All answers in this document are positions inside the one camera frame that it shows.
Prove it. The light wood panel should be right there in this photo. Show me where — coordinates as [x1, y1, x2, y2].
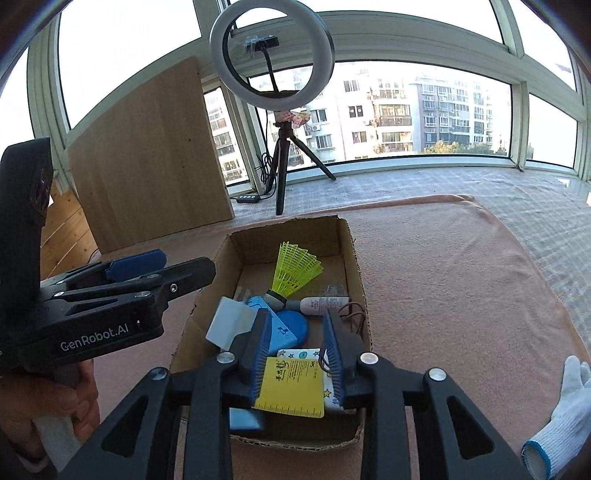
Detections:
[67, 55, 235, 254]

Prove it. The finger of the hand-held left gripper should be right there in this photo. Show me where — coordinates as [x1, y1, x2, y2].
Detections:
[41, 249, 167, 291]
[41, 257, 217, 319]

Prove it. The white window frame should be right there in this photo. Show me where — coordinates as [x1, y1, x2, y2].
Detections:
[28, 0, 591, 195]

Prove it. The pink paper tag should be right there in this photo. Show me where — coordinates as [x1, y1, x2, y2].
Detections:
[272, 107, 311, 130]

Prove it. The yellow ruler-edged card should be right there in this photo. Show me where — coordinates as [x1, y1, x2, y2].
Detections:
[253, 357, 326, 419]

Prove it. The black tripod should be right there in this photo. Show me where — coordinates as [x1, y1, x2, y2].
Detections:
[264, 122, 337, 216]

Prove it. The small white grey-capped bottle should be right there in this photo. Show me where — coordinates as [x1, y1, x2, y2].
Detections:
[286, 295, 352, 317]

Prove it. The pine plank board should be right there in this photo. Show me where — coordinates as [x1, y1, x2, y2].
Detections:
[41, 178, 99, 280]

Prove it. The person's left hand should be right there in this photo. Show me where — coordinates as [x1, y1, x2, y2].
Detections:
[0, 357, 100, 462]

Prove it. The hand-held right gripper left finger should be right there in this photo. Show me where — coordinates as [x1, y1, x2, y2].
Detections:
[58, 308, 273, 480]

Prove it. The white ring light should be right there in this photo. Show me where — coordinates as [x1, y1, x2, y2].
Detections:
[210, 0, 335, 112]

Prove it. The patterned tissue packet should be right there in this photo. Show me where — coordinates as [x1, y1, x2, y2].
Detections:
[277, 348, 347, 411]

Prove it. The blue plastic case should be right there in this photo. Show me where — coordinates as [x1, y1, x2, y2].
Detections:
[245, 296, 310, 352]

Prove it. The brown cardboard box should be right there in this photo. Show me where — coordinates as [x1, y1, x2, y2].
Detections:
[170, 215, 374, 452]

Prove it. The brown cord loop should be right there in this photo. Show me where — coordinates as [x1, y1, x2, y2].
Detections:
[318, 301, 368, 374]

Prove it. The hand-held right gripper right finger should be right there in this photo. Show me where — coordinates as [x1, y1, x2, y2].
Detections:
[322, 309, 532, 480]

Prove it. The black ring light cable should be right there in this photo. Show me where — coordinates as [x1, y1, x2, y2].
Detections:
[256, 108, 278, 199]

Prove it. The yellow plastic shuttlecock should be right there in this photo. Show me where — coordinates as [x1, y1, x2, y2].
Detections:
[265, 240, 324, 311]

